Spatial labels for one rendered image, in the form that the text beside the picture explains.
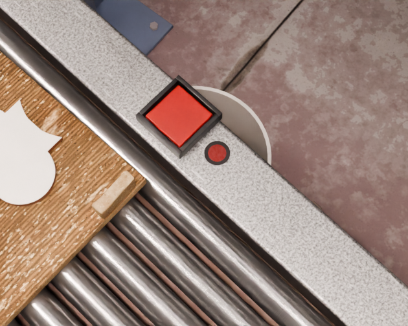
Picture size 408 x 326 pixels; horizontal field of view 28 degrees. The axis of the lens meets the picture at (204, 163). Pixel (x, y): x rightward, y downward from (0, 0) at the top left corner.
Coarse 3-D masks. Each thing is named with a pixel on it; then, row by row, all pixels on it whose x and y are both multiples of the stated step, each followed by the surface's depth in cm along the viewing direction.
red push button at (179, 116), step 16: (176, 96) 101; (192, 96) 101; (160, 112) 100; (176, 112) 100; (192, 112) 100; (208, 112) 100; (160, 128) 99; (176, 128) 99; (192, 128) 99; (176, 144) 99
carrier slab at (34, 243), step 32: (0, 64) 102; (0, 96) 100; (32, 96) 100; (64, 128) 99; (64, 160) 97; (96, 160) 97; (64, 192) 96; (96, 192) 96; (0, 224) 95; (32, 224) 95; (64, 224) 95; (96, 224) 95; (0, 256) 93; (32, 256) 93; (64, 256) 93; (0, 288) 92; (32, 288) 92; (0, 320) 91
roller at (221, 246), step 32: (0, 32) 105; (32, 64) 103; (64, 96) 102; (96, 128) 100; (128, 160) 99; (160, 192) 98; (192, 224) 96; (224, 256) 95; (256, 256) 96; (256, 288) 94; (288, 288) 94; (288, 320) 93; (320, 320) 93
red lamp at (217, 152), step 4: (216, 144) 100; (212, 148) 100; (216, 148) 100; (220, 148) 100; (224, 148) 100; (208, 152) 100; (212, 152) 100; (216, 152) 100; (220, 152) 100; (224, 152) 100; (212, 156) 99; (216, 156) 99; (220, 156) 99; (224, 156) 99; (216, 160) 99; (220, 160) 99
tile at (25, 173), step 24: (0, 120) 98; (24, 120) 98; (0, 144) 97; (24, 144) 97; (48, 144) 97; (0, 168) 96; (24, 168) 96; (48, 168) 96; (0, 192) 95; (24, 192) 95; (48, 192) 95
